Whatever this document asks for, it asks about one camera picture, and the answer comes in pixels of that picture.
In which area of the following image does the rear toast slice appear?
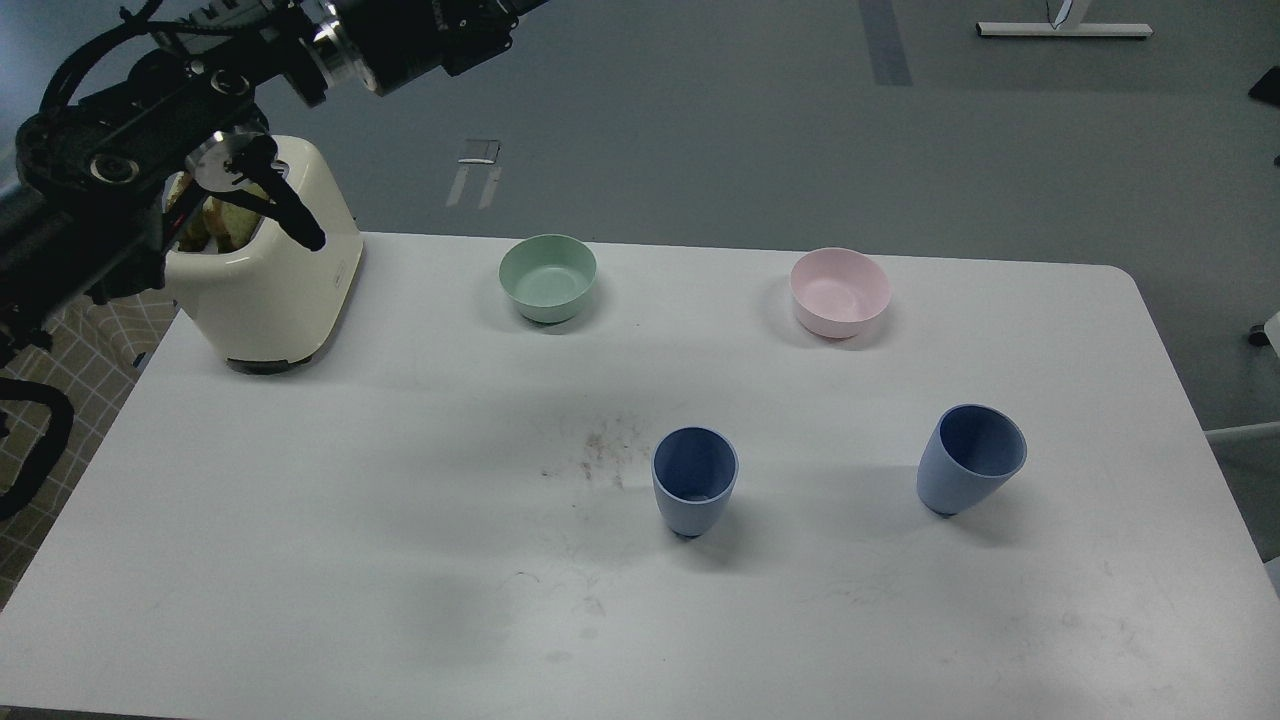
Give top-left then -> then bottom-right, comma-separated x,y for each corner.
164,172 -> 212,252

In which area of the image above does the cream toaster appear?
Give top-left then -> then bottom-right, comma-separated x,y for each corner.
165,135 -> 364,373

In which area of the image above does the green bowl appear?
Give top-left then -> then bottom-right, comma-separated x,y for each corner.
498,234 -> 598,325

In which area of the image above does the blue cup from table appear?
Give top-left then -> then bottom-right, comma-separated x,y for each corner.
916,404 -> 1028,516
650,427 -> 740,538

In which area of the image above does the beige checkered cloth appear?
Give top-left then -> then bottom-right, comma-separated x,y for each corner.
1,290 -> 178,603

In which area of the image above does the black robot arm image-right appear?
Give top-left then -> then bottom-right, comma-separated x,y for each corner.
1248,65 -> 1280,108

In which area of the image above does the toast slice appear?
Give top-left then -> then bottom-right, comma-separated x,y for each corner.
164,172 -> 212,252
193,197 -> 262,254

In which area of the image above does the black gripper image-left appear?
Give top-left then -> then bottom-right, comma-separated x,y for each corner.
335,1 -> 545,96

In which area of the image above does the pink bowl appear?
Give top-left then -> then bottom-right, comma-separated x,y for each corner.
788,247 -> 893,340

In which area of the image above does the white stand base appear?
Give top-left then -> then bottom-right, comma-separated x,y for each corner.
975,1 -> 1155,40

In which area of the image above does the front toast slice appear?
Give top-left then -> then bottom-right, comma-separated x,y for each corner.
193,197 -> 262,254

